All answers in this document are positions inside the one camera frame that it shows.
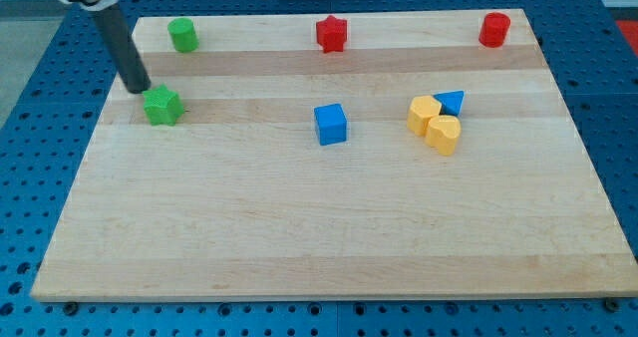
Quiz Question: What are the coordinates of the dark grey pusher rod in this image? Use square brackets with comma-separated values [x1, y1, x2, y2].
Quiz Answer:
[91, 3, 151, 94]

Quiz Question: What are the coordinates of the green star block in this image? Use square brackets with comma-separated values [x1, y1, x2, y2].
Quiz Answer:
[143, 85, 184, 126]

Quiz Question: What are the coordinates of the red star block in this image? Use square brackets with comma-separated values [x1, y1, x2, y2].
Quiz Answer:
[315, 15, 348, 53]

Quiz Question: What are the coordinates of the blue cube block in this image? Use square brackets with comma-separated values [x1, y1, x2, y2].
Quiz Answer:
[313, 104, 348, 146]

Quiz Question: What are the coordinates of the green cylinder block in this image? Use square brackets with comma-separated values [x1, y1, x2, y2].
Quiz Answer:
[167, 17, 198, 53]

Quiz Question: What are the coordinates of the wooden board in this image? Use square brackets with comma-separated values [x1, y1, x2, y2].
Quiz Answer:
[31, 9, 637, 303]

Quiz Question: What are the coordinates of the yellow hexagon block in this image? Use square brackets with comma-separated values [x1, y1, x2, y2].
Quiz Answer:
[407, 96, 442, 136]

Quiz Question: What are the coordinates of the yellow heart block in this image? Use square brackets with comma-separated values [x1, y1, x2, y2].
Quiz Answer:
[425, 115, 462, 156]

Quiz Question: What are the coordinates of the blue triangle block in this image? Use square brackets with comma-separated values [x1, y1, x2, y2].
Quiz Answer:
[434, 91, 465, 117]

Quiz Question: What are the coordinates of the red cylinder block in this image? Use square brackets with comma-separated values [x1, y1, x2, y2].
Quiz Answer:
[478, 12, 511, 48]

